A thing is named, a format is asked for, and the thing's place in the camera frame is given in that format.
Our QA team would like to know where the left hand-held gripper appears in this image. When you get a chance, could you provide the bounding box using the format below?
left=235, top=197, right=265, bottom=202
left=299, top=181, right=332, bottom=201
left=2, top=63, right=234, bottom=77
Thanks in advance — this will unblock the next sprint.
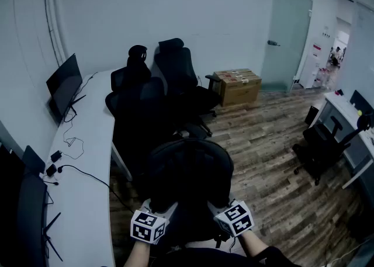
left=130, top=198, right=179, bottom=245

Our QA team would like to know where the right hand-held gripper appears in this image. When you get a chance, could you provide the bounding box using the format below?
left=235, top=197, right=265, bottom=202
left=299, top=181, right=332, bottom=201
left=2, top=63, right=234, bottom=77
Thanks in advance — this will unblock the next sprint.
left=207, top=198, right=255, bottom=237

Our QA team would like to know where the black backpack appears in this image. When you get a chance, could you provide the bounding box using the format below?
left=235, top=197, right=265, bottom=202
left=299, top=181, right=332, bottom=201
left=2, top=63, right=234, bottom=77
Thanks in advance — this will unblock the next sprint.
left=147, top=138, right=235, bottom=248

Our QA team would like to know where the black mesh office chair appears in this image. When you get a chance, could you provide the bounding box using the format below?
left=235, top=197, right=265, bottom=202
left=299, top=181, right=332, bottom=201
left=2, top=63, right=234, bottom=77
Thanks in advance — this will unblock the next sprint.
left=104, top=77, right=188, bottom=199

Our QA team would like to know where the person's left forearm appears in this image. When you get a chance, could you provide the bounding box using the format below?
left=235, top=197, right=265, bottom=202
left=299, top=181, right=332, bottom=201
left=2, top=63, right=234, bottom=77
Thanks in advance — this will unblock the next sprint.
left=122, top=238, right=153, bottom=267

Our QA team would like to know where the black swivel chair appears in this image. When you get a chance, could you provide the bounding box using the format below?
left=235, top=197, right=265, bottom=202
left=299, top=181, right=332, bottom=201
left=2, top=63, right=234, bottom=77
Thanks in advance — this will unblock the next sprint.
left=292, top=113, right=374, bottom=186

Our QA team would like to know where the black chair with wide headrest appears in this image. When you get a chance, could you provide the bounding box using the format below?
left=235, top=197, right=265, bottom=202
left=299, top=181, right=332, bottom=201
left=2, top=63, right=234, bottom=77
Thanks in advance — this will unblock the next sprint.
left=154, top=37, right=223, bottom=138

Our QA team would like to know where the person's body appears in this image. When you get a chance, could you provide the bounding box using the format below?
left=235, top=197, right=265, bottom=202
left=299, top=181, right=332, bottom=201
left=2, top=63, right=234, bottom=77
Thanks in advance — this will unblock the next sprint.
left=151, top=239, right=258, bottom=267

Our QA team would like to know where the white curved desk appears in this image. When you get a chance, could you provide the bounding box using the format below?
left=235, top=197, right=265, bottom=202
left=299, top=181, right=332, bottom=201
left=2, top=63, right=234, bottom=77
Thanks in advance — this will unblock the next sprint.
left=43, top=68, right=134, bottom=267

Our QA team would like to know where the black computer monitor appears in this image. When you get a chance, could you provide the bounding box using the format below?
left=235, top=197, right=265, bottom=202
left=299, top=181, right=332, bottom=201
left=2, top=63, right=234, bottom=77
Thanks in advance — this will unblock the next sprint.
left=16, top=144, right=64, bottom=267
left=46, top=53, right=87, bottom=125

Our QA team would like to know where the cardboard box with red label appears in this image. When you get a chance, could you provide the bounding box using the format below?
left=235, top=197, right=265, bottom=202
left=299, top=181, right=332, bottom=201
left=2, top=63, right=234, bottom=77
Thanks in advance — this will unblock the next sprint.
left=216, top=72, right=258, bottom=80
left=213, top=68, right=254, bottom=76
left=219, top=75, right=262, bottom=108

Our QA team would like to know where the small black computer case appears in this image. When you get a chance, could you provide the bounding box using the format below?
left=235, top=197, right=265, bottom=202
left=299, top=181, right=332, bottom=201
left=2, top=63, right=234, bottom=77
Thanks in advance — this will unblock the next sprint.
left=304, top=105, right=319, bottom=128

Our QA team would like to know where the white straight desk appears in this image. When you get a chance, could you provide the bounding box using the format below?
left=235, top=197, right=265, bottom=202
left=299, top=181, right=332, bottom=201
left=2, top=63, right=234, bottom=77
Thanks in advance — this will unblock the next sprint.
left=317, top=89, right=374, bottom=190

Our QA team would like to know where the dark desk screen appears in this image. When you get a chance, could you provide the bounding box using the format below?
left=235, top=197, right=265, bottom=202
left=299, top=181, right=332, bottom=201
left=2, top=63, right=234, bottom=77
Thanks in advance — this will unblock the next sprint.
left=349, top=89, right=374, bottom=112

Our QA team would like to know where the frosted glass door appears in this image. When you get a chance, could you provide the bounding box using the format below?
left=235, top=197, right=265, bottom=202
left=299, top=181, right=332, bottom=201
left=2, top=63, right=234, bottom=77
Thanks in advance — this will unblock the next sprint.
left=261, top=0, right=315, bottom=93

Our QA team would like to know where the thin black cable with plug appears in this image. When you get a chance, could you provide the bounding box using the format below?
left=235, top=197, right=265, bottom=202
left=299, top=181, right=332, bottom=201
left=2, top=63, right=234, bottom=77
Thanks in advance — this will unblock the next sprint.
left=41, top=174, right=60, bottom=206

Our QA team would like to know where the thick black power cable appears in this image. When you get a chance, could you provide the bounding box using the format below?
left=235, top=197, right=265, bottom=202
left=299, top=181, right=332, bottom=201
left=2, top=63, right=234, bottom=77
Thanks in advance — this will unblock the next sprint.
left=57, top=165, right=136, bottom=213

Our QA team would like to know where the black cable with small connector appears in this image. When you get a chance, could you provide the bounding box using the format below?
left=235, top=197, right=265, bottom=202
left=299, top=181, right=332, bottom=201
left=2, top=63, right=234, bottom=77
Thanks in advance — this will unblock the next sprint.
left=78, top=72, right=99, bottom=97

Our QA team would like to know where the white wall conduit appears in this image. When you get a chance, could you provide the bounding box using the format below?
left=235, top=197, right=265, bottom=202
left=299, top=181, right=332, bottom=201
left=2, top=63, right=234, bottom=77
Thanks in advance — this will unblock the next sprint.
left=43, top=0, right=68, bottom=68

